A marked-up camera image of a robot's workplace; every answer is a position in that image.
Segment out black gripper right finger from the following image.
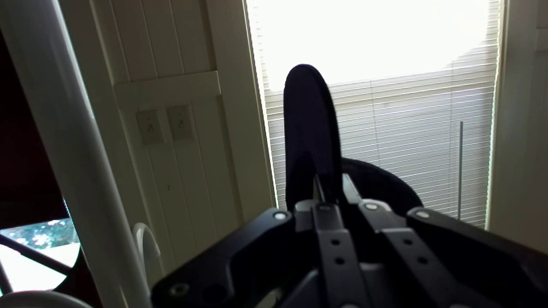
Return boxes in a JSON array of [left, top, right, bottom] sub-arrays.
[[342, 174, 496, 308]]

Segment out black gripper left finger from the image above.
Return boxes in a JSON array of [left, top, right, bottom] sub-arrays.
[[311, 178, 369, 308]]

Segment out white window blind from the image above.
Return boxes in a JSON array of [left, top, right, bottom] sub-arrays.
[[246, 0, 503, 226]]

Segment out white coat rack stand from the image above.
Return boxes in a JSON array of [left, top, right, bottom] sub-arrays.
[[0, 0, 152, 308]]

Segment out white cupboard door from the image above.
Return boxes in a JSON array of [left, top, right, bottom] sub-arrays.
[[59, 0, 274, 272]]

